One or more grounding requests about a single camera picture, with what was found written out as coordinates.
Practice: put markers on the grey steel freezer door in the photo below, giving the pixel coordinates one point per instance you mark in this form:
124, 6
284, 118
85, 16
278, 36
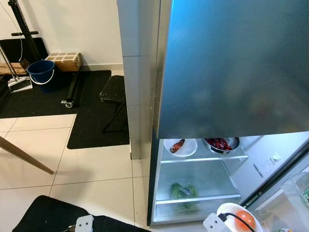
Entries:
231, 67

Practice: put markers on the glass fridge shelf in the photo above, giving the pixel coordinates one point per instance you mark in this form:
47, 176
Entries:
203, 158

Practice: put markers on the green leafy vegetable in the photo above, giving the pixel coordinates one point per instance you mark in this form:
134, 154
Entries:
182, 191

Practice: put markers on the black stool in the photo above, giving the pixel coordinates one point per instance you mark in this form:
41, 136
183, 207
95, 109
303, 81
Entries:
113, 89

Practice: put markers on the dark red food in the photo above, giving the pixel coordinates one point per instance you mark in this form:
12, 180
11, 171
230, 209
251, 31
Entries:
219, 143

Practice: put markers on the green food package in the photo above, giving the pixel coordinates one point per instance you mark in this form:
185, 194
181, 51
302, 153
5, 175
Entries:
305, 198

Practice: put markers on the cardboard box white squares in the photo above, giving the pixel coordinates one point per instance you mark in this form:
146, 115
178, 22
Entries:
65, 62

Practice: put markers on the steel bowl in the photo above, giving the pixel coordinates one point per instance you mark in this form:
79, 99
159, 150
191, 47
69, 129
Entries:
222, 151

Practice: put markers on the blue plastic bucket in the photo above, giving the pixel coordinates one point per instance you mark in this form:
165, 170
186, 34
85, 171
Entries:
41, 77

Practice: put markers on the roasted sweet potato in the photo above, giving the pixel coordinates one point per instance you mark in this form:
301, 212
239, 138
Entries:
177, 146

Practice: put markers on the large black carpet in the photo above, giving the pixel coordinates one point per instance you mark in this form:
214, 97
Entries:
48, 101

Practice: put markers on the red tomato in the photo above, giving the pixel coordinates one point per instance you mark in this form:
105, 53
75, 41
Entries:
245, 220

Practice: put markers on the black stand pole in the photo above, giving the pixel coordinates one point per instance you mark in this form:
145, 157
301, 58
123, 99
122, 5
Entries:
24, 24

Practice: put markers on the black floor mat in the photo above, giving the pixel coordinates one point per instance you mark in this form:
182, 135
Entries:
91, 135
48, 215

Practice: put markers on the white plate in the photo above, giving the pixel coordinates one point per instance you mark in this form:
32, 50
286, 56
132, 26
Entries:
190, 147

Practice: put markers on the black flat board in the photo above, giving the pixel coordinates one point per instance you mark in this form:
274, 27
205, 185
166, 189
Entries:
9, 48

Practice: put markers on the clear crisper drawer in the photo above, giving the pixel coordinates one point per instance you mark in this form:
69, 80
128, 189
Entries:
212, 210

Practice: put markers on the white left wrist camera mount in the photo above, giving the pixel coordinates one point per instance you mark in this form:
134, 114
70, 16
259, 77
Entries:
84, 224

